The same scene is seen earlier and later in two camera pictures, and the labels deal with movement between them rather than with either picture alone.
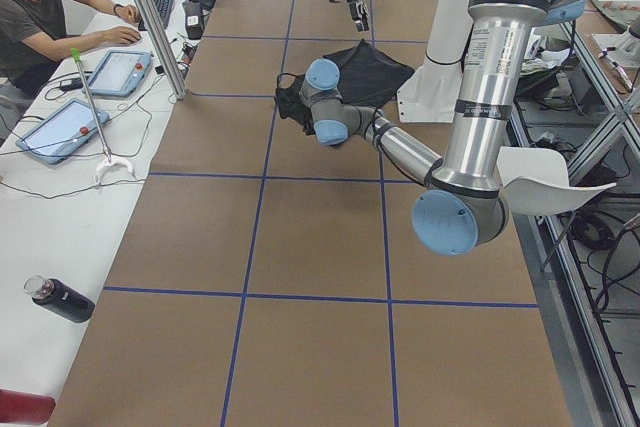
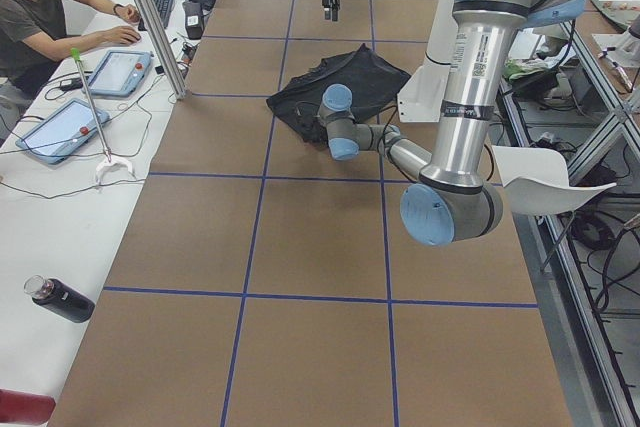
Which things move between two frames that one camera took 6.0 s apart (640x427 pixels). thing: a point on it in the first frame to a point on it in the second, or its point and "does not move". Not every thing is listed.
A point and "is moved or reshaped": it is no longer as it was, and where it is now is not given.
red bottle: x=21 y=406 does not move
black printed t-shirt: x=368 y=77 is moved or reshaped
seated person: x=33 y=36 does not move
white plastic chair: x=536 y=181 does not move
